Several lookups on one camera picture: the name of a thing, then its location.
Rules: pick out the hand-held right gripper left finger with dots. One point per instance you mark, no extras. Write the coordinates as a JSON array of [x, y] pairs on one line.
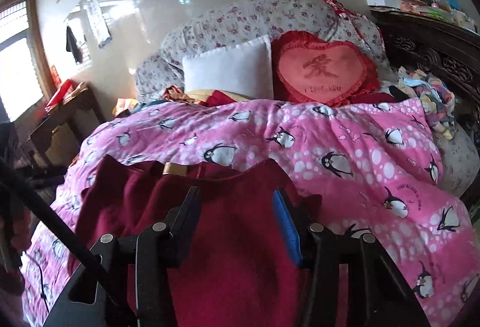
[[186, 222]]

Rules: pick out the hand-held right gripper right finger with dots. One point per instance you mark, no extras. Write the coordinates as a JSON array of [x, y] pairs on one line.
[[287, 225]]

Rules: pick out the dark red garment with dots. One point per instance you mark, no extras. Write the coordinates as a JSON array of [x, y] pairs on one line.
[[232, 237]]

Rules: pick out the pile of small colourful clothes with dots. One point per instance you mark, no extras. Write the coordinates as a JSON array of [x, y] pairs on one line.
[[427, 94]]

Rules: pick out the pink penguin print blanket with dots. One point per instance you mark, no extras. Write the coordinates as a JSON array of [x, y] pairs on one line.
[[337, 169]]

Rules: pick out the red and yellow cloth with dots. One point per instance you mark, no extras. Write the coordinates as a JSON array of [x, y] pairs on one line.
[[198, 96]]

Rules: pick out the wooden side table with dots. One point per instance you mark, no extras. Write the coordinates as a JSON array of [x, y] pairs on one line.
[[63, 124]]

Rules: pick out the white square pillow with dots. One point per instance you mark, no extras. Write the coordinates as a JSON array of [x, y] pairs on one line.
[[232, 70]]

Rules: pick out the red heart-shaped pillow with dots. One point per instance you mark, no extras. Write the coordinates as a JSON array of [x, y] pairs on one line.
[[325, 68]]

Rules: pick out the red box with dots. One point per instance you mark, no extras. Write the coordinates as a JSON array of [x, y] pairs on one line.
[[59, 95]]

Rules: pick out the floral quilt roll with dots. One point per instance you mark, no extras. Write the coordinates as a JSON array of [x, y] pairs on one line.
[[247, 21]]

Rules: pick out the dark hanging cloth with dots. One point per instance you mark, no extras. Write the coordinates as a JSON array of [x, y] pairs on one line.
[[73, 43]]

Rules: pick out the red frilly cloth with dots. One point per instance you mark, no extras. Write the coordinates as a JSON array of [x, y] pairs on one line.
[[337, 6]]

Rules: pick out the dark carved wooden headboard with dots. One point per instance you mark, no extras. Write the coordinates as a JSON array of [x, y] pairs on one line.
[[431, 49]]

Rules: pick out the window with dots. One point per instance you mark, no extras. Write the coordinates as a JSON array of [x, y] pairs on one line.
[[18, 49]]

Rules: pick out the clutter on headboard shelf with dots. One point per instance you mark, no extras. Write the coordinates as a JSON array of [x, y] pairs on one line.
[[427, 2]]

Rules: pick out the wall calendar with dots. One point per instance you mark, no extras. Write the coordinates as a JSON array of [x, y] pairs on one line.
[[98, 21]]

